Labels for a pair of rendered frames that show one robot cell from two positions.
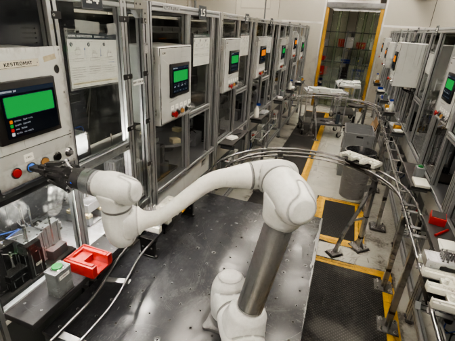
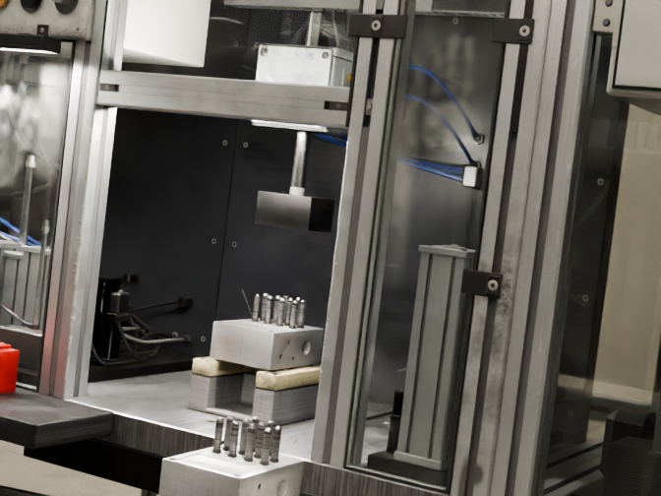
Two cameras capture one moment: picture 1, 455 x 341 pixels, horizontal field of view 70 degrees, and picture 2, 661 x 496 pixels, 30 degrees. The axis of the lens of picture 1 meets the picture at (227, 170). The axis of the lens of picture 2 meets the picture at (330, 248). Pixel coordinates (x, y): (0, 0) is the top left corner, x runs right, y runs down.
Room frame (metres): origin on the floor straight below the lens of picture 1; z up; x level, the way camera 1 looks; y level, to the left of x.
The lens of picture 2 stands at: (1.92, -0.83, 1.23)
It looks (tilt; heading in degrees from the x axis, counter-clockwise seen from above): 3 degrees down; 101
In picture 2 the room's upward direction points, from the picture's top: 7 degrees clockwise
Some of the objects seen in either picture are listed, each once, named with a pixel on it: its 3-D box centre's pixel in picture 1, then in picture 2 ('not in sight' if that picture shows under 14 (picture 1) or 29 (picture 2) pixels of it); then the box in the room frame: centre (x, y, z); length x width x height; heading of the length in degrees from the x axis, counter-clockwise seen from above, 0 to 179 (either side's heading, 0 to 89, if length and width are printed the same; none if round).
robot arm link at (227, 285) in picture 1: (229, 294); not in sight; (1.10, -0.04, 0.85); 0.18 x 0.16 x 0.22; 15
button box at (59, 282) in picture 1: (57, 278); not in sight; (1.01, 0.65, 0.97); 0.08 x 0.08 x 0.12; 71
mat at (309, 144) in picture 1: (302, 144); not in sight; (5.76, -1.35, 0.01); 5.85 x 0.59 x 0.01; 161
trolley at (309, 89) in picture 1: (322, 109); not in sight; (6.59, -1.85, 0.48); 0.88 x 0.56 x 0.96; 89
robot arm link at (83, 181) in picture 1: (91, 181); not in sight; (0.99, 0.46, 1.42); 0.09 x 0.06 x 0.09; 161
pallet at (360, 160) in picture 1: (359, 161); not in sight; (2.86, -1.23, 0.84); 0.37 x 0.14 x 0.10; 39
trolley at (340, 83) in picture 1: (345, 101); not in sight; (7.66, -2.64, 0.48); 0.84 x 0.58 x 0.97; 169
